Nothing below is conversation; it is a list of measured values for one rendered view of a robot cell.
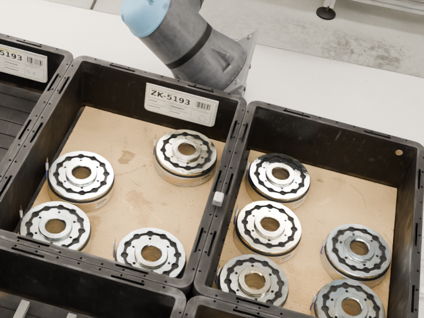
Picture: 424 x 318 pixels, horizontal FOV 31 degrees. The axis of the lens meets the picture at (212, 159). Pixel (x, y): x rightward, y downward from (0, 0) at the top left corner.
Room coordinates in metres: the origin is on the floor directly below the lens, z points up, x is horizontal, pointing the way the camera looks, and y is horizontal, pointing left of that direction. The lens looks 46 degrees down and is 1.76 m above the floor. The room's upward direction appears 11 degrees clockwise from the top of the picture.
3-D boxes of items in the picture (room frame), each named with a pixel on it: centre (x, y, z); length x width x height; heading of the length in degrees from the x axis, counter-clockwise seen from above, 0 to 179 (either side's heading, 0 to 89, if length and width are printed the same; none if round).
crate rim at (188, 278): (0.77, 0.13, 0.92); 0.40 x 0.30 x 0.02; 175
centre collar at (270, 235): (0.75, -0.11, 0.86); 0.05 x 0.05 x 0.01
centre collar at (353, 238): (0.74, -0.25, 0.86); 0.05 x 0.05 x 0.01
